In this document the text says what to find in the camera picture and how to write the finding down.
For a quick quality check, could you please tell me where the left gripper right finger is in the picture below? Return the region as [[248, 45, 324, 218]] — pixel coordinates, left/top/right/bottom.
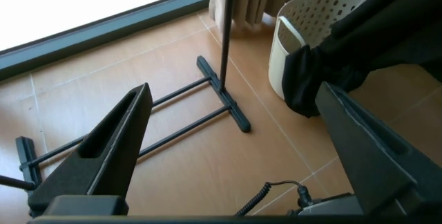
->
[[315, 81, 442, 216]]

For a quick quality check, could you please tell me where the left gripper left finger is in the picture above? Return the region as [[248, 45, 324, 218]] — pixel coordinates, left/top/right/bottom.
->
[[27, 82, 154, 216]]

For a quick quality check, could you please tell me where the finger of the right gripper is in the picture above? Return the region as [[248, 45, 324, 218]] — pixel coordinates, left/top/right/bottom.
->
[[327, 0, 442, 50]]

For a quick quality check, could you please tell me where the heap of clothes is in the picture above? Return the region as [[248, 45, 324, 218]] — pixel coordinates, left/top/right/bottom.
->
[[281, 42, 370, 118]]

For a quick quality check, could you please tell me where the white laundry basket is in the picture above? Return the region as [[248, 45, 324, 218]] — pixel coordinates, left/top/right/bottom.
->
[[268, 0, 385, 101]]

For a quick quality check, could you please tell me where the black clothes rack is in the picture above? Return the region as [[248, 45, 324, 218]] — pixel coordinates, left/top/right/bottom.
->
[[0, 0, 252, 197]]

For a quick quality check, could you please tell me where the window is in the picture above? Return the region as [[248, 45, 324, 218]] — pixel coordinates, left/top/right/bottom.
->
[[0, 0, 212, 82]]

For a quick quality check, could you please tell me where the black cable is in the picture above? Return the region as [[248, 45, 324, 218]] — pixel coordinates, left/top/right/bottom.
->
[[236, 180, 314, 217]]

